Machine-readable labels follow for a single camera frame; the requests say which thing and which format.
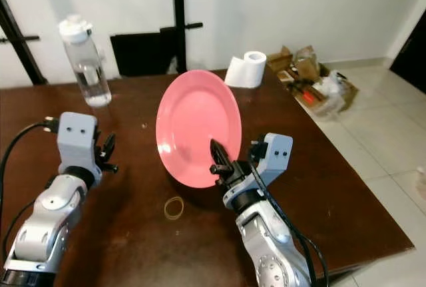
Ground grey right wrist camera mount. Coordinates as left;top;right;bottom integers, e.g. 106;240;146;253
223;133;295;209

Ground yellow rubber band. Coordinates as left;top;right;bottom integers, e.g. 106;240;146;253
164;196;185;220

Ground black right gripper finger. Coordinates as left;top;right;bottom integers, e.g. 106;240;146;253
210;139;235;176

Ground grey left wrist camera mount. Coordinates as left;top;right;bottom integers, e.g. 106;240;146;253
55;111;101;184

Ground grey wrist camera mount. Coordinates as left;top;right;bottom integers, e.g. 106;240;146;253
223;133;295;209
55;111;101;184

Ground white toilet paper roll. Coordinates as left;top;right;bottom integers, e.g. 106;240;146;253
224;51;267;89

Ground clear water bottle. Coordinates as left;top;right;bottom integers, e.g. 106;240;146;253
58;14;112;108

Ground cardboard box with clutter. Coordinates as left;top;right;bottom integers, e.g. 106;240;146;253
266;45;359;118

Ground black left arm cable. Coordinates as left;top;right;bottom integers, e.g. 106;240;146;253
0;117;61;261

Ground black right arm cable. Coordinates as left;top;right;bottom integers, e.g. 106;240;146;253
250;142;330;287

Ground dark door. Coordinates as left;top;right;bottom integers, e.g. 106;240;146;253
389;11;426;95

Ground slanted black tripod stand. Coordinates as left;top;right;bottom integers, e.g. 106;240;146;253
0;0;49;87

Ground pink plate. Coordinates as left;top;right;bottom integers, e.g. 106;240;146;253
155;69;242;188

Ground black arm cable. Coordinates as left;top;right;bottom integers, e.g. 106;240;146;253
250;142;330;287
0;117;61;261

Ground black board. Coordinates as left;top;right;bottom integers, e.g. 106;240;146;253
110;29;177;78

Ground upright black stand pole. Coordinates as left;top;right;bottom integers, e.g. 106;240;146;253
160;0;204;73

